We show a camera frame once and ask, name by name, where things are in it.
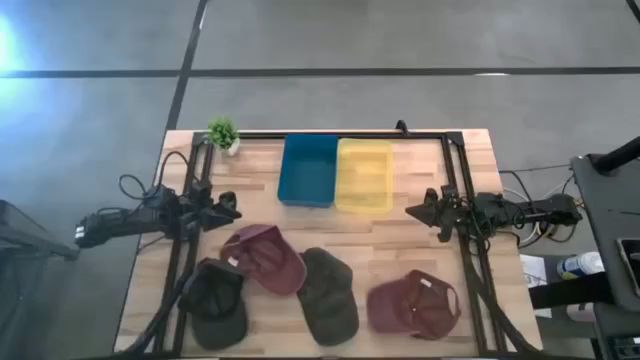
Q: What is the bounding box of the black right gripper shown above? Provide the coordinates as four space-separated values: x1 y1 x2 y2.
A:
405 184 469 245

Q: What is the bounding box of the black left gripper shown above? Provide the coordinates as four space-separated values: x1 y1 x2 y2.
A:
187 179 243 241

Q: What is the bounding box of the maroon baseball cap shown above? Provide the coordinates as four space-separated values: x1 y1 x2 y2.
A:
219 223 308 297
366 269 462 341

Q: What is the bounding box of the dark green baseball cap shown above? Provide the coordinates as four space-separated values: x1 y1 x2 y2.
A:
296 247 360 347
178 257 249 351

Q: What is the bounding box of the yellow translucent plastic bin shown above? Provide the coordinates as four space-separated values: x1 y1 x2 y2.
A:
334 138 395 215

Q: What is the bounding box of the green plant in white pot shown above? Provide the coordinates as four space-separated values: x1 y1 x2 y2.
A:
207 117 241 157

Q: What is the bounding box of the blue plastic bin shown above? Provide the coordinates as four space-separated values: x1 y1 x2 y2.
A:
277 133 340 209

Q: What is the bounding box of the white paper sheet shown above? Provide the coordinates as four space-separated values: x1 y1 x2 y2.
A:
518 253 554 319

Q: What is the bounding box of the white and blue bottle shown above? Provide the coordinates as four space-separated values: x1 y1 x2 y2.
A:
556 251 605 280

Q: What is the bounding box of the pink container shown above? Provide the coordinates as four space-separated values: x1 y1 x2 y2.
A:
566 302 597 324

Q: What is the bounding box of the grey side cart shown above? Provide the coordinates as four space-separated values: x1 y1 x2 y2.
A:
571 152 640 360

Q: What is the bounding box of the black pole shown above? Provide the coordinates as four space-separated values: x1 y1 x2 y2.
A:
592 135 640 175

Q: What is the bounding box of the dark grey furniture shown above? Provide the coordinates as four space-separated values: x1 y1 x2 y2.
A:
0 198 81 360

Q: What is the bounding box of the black tablet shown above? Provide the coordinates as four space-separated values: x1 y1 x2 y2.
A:
616 237 640 297

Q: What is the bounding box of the black aluminium table frame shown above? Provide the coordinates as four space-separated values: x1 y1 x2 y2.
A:
117 130 544 360

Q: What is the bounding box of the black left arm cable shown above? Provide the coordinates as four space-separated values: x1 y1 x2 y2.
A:
118 150 190 202

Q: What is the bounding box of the black strap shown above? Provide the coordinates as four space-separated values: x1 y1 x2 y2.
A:
528 272 615 310

